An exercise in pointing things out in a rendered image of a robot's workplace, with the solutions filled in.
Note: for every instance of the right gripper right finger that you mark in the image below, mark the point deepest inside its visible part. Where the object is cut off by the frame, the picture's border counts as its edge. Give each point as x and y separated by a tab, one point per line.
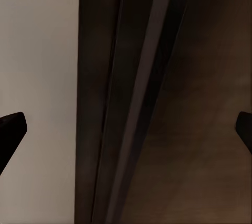
244	128

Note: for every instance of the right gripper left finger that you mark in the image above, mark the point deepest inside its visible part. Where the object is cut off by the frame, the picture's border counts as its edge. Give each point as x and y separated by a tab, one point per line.
12	130

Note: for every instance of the cabinet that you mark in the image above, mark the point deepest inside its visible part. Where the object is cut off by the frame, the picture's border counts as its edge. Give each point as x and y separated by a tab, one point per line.
160	86

